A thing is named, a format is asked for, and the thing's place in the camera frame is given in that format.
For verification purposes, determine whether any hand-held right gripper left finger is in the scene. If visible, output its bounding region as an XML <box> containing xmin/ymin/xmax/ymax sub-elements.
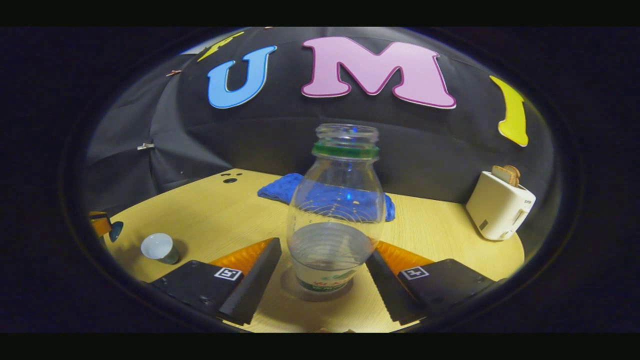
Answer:
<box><xmin>149</xmin><ymin>237</ymin><xmax>283</xmax><ymax>327</ymax></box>

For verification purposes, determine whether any clear plastic water bottle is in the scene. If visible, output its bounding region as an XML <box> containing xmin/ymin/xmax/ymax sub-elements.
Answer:
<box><xmin>287</xmin><ymin>123</ymin><xmax>387</xmax><ymax>294</ymax></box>

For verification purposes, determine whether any black backdrop cloth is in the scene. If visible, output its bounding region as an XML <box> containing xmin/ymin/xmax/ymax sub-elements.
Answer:
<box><xmin>84</xmin><ymin>26</ymin><xmax>556</xmax><ymax>221</ymax></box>

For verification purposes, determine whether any teal teacup white inside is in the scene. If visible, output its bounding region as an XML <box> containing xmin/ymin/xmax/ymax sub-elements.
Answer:
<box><xmin>140</xmin><ymin>232</ymin><xmax>181</xmax><ymax>265</ymax></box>

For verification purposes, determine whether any blue folded towel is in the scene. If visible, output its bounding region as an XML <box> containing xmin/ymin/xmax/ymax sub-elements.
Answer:
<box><xmin>257</xmin><ymin>173</ymin><xmax>396</xmax><ymax>222</ymax></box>

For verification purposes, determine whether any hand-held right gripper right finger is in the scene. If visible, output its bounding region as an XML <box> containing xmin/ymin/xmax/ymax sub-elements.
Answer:
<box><xmin>365</xmin><ymin>241</ymin><xmax>497</xmax><ymax>326</ymax></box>

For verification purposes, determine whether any white toaster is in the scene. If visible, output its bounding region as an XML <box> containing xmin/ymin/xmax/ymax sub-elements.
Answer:
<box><xmin>466</xmin><ymin>171</ymin><xmax>537</xmax><ymax>241</ymax></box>

